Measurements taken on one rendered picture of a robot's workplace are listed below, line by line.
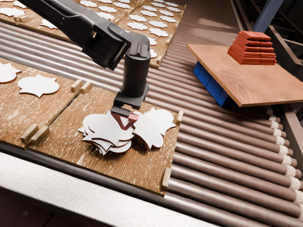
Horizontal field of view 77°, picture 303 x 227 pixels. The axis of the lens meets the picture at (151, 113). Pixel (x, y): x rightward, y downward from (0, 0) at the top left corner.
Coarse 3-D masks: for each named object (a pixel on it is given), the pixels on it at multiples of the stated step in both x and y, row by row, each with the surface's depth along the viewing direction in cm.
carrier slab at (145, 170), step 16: (80, 96) 74; (96, 96) 76; (112, 96) 77; (64, 112) 67; (80, 112) 68; (96, 112) 70; (64, 128) 62; (176, 128) 71; (32, 144) 56; (48, 144) 56; (64, 144) 58; (80, 144) 59; (144, 144) 63; (64, 160) 54; (80, 160) 55; (96, 160) 56; (112, 160) 57; (128, 160) 58; (144, 160) 59; (160, 160) 60; (112, 176) 53; (128, 176) 54; (144, 176) 55; (160, 176) 56; (160, 192) 52
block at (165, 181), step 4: (168, 168) 55; (164, 172) 56; (168, 172) 54; (164, 176) 53; (168, 176) 54; (164, 180) 52; (168, 180) 53; (164, 184) 52; (160, 188) 53; (164, 188) 52
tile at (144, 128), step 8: (136, 112) 62; (144, 112) 67; (144, 120) 63; (136, 128) 58; (144, 128) 61; (152, 128) 64; (144, 136) 59; (152, 136) 62; (160, 136) 65; (152, 144) 60; (160, 144) 63
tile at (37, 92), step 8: (24, 80) 73; (32, 80) 74; (40, 80) 75; (48, 80) 76; (24, 88) 70; (32, 88) 71; (40, 88) 71; (48, 88) 72; (56, 88) 73; (40, 96) 69
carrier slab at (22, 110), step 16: (16, 64) 80; (16, 80) 73; (64, 80) 79; (0, 96) 66; (16, 96) 68; (32, 96) 69; (48, 96) 71; (64, 96) 72; (0, 112) 61; (16, 112) 63; (32, 112) 64; (48, 112) 65; (0, 128) 57; (16, 128) 58; (16, 144) 55
